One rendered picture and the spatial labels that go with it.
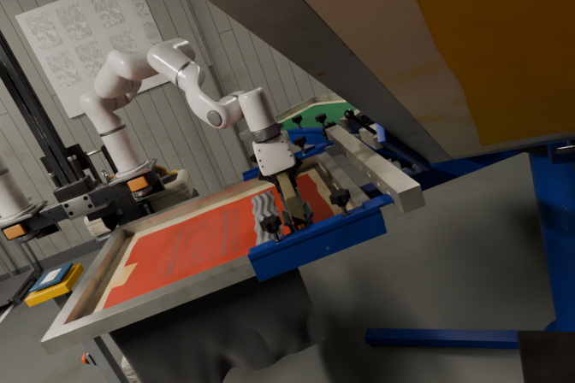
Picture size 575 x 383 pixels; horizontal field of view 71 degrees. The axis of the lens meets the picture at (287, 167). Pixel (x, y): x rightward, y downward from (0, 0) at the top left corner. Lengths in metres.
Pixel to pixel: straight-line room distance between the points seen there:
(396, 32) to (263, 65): 3.93
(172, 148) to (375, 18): 4.08
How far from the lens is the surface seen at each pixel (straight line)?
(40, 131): 1.64
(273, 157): 1.09
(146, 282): 1.13
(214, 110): 1.07
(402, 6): 0.23
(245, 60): 4.15
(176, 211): 1.45
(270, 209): 1.18
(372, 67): 0.30
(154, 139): 4.29
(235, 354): 1.15
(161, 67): 1.21
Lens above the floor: 1.41
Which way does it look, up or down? 18 degrees down
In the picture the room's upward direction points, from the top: 21 degrees counter-clockwise
